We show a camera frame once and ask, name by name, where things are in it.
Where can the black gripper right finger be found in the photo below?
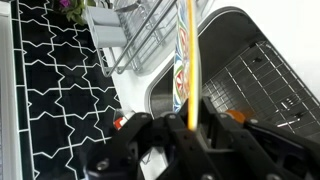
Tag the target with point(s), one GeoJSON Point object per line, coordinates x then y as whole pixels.
{"type": "Point", "coordinates": [253, 150]}

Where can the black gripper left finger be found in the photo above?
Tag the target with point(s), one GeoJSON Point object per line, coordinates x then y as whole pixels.
{"type": "Point", "coordinates": [150, 150]}

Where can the colourful floral ceramic plate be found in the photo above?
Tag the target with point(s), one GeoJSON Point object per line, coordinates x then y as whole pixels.
{"type": "Point", "coordinates": [192, 66]}

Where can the red and white scrubber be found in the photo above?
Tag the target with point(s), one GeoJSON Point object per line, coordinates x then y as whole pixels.
{"type": "Point", "coordinates": [121, 121]}

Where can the stainless steel sink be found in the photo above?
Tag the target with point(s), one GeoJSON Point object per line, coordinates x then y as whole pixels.
{"type": "Point", "coordinates": [226, 40]}

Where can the gray utensil caddy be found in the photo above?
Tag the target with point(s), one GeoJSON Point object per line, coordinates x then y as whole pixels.
{"type": "Point", "coordinates": [106, 30]}

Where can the kitchen window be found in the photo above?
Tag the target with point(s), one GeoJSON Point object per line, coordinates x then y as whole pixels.
{"type": "Point", "coordinates": [5, 100]}

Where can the plant with purple flower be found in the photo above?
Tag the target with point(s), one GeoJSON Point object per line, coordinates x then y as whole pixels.
{"type": "Point", "coordinates": [75, 10]}

